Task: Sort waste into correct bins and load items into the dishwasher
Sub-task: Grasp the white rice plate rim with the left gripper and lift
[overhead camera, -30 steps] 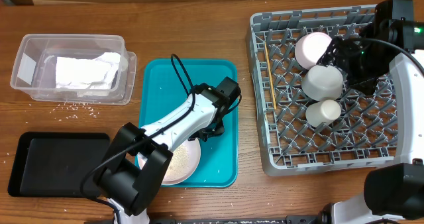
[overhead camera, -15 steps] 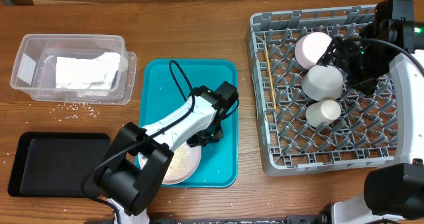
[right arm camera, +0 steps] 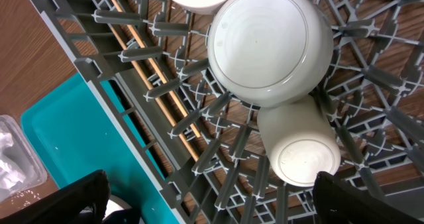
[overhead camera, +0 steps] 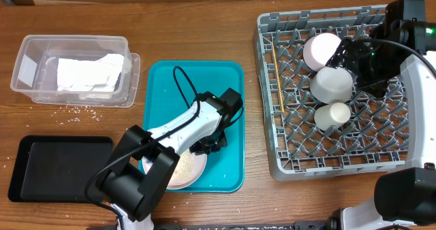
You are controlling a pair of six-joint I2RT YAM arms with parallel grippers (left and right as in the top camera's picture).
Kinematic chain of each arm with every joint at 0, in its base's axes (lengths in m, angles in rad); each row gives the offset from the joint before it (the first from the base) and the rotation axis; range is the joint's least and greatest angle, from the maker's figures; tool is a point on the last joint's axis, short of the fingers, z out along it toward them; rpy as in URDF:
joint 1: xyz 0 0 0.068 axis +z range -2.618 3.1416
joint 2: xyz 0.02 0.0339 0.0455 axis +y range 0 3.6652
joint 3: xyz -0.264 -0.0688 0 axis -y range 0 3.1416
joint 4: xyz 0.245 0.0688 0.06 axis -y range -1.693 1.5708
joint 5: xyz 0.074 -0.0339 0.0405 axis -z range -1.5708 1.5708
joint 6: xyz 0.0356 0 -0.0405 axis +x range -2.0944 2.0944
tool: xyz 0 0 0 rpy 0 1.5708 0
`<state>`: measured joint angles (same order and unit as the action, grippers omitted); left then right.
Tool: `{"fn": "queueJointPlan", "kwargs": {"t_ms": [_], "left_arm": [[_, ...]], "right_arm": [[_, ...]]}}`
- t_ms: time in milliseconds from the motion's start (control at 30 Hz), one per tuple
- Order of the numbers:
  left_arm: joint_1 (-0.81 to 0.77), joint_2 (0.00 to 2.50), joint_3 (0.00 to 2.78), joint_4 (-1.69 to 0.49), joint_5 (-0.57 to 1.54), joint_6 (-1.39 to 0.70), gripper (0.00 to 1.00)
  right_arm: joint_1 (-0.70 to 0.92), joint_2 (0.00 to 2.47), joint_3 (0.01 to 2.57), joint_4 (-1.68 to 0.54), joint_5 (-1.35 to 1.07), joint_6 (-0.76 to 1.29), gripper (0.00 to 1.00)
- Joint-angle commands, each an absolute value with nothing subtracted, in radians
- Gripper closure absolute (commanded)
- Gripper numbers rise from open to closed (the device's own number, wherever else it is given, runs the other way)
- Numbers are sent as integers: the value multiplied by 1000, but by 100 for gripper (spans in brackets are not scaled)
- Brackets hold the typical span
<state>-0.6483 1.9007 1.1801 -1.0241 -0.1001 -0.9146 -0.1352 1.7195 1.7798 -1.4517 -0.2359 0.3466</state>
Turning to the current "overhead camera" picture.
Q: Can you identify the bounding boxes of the white cup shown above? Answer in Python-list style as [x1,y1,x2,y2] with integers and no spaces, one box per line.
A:
[314,102,351,131]

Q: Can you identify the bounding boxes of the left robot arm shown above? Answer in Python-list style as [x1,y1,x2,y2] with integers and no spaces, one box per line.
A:
[87,88,243,229]

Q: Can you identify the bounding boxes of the grey bowl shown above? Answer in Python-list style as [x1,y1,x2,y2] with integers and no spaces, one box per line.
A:
[310,67,354,104]

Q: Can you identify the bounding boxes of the black rectangular tray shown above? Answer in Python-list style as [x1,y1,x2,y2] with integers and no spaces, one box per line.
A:
[7,135,113,203]

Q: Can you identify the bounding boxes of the small pink bowl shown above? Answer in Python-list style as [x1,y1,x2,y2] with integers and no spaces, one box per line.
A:
[303,33,341,71]

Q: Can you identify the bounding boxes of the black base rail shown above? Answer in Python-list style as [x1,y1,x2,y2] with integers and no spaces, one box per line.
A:
[87,219,341,230]

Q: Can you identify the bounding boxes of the grey dishwasher rack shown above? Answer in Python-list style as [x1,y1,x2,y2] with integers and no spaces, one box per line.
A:
[253,5,409,181]

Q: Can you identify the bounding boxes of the clear plastic bin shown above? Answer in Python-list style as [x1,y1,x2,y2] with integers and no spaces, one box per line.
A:
[10,35,141,108]

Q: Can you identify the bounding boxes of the large pink plate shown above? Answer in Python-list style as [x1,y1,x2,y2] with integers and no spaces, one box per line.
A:
[141,151,208,191]

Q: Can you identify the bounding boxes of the white napkin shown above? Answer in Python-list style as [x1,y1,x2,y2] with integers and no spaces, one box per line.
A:
[57,54,124,93]

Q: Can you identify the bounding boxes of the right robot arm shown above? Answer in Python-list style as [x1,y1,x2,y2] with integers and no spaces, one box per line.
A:
[327,0,435,229]

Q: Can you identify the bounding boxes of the teal plastic serving tray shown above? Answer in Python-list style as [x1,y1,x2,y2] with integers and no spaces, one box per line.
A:
[142,61,245,193]

